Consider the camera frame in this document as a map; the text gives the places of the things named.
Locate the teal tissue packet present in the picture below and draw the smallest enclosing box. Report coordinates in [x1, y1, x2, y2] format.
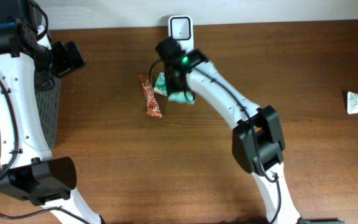
[154, 72, 195, 105]

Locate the orange red snack bar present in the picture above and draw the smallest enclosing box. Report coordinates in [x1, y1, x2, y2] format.
[139, 75, 162, 118]

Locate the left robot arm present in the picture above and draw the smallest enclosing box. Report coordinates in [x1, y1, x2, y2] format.
[0, 1, 103, 223]

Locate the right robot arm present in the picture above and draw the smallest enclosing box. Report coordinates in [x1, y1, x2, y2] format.
[155, 37, 302, 224]

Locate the grey plastic mesh basket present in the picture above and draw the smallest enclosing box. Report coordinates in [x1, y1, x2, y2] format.
[0, 76, 62, 158]

